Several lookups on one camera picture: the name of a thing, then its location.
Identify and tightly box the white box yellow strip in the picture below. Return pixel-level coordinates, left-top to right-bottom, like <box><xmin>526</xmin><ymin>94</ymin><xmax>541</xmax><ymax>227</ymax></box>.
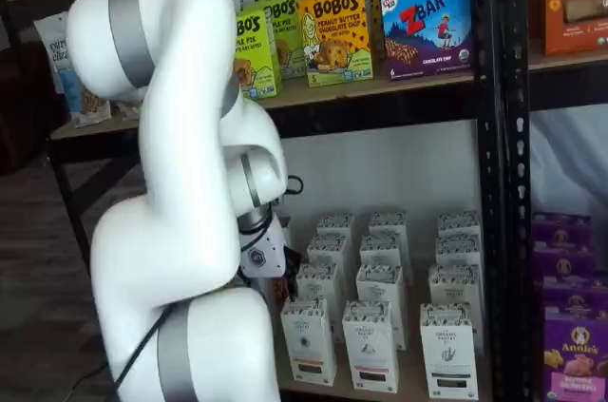
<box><xmin>294</xmin><ymin>260</ymin><xmax>346</xmax><ymax>344</ymax></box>
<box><xmin>279</xmin><ymin>297</ymin><xmax>338</xmax><ymax>387</ymax></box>
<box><xmin>316</xmin><ymin>213</ymin><xmax>357</xmax><ymax>241</ymax></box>
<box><xmin>307</xmin><ymin>234</ymin><xmax>356</xmax><ymax>275</ymax></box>

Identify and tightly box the purple Annie's snack box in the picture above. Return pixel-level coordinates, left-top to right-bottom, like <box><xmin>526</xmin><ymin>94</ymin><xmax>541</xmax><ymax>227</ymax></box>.
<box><xmin>543</xmin><ymin>309</ymin><xmax>608</xmax><ymax>402</ymax></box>
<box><xmin>541</xmin><ymin>273</ymin><xmax>608</xmax><ymax>316</ymax></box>
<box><xmin>531</xmin><ymin>213</ymin><xmax>594</xmax><ymax>249</ymax></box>
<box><xmin>534</xmin><ymin>242</ymin><xmax>600</xmax><ymax>279</ymax></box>

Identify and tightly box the black neighbour shelf rack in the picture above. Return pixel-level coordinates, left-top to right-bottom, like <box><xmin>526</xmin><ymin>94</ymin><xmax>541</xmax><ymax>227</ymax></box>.
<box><xmin>503</xmin><ymin>0</ymin><xmax>608</xmax><ymax>402</ymax></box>

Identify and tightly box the blue ZBar box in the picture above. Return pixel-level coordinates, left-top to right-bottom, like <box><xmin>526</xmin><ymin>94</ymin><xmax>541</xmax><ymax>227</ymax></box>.
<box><xmin>379</xmin><ymin>0</ymin><xmax>475</xmax><ymax>82</ymax></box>

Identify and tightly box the snack-row wooden shelf board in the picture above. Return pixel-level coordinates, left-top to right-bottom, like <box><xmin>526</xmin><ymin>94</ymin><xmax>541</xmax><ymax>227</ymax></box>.
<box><xmin>49</xmin><ymin>69</ymin><xmax>476</xmax><ymax>140</ymax></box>

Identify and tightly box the blue label granola bag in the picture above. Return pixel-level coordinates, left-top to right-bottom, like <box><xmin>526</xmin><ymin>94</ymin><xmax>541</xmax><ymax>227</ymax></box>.
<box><xmin>32</xmin><ymin>11</ymin><xmax>113</xmax><ymax>130</ymax></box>

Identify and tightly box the white box black strip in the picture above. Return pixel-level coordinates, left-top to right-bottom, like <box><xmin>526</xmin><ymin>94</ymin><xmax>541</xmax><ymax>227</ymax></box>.
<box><xmin>436</xmin><ymin>211</ymin><xmax>481</xmax><ymax>238</ymax></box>
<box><xmin>419</xmin><ymin>302</ymin><xmax>478</xmax><ymax>400</ymax></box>
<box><xmin>435</xmin><ymin>234</ymin><xmax>482</xmax><ymax>268</ymax></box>
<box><xmin>427</xmin><ymin>262</ymin><xmax>485</xmax><ymax>355</ymax></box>

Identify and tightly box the black metal shelf rack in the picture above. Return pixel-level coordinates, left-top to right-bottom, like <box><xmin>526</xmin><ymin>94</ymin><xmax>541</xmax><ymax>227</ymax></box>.
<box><xmin>0</xmin><ymin>0</ymin><xmax>507</xmax><ymax>402</ymax></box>

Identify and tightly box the neighbour rack wooden board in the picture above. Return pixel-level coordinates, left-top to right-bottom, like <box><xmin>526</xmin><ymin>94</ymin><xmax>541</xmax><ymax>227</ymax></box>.
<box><xmin>529</xmin><ymin>38</ymin><xmax>608</xmax><ymax>73</ymax></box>

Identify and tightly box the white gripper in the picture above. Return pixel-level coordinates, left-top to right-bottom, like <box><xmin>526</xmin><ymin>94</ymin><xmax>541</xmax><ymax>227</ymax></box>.
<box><xmin>238</xmin><ymin>215</ymin><xmax>303</xmax><ymax>304</ymax></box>

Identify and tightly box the white box pink strip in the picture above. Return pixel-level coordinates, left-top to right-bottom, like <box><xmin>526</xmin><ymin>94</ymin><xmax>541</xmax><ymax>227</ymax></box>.
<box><xmin>359</xmin><ymin>233</ymin><xmax>410</xmax><ymax>270</ymax></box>
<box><xmin>341</xmin><ymin>300</ymin><xmax>401</xmax><ymax>392</ymax></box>
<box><xmin>369</xmin><ymin>211</ymin><xmax>409</xmax><ymax>238</ymax></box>
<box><xmin>355</xmin><ymin>262</ymin><xmax>410</xmax><ymax>351</ymax></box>

